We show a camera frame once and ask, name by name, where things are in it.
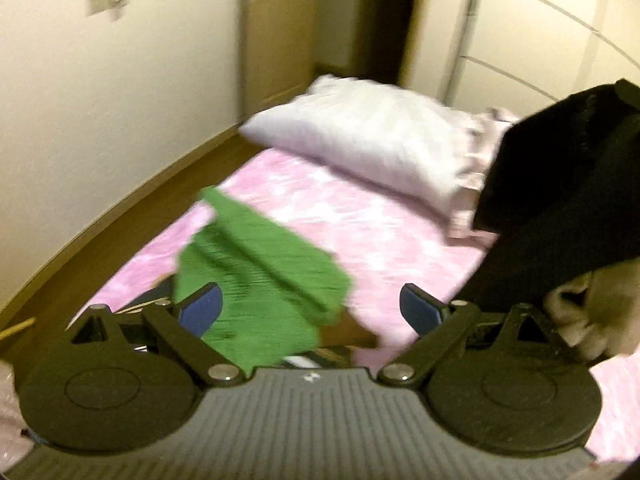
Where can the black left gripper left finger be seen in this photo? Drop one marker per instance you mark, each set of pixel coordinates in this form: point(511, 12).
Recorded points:
point(192, 317)

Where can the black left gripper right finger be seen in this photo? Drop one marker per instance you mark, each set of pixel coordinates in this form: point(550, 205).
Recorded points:
point(442, 329)

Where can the green knit garment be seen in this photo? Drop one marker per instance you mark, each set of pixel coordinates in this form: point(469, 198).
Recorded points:
point(278, 290)

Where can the black knit sweater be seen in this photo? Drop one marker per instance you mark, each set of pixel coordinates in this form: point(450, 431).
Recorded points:
point(562, 197)

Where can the person's right hand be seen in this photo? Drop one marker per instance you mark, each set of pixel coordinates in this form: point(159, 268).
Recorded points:
point(597, 313)

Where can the dark striped garment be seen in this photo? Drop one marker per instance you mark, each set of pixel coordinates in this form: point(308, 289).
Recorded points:
point(163, 290)

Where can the brown garment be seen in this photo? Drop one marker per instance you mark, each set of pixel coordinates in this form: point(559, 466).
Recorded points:
point(347, 332)

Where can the wooden stick tool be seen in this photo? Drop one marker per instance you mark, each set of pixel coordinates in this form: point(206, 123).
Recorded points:
point(17, 328)

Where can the grey ribbed pillow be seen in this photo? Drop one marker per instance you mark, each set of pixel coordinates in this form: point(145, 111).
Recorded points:
point(396, 138)

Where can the pink ruffled fabric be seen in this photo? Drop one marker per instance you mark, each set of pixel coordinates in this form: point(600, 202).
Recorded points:
point(484, 133)

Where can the wooden door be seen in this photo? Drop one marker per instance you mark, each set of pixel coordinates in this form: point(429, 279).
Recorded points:
point(277, 49)

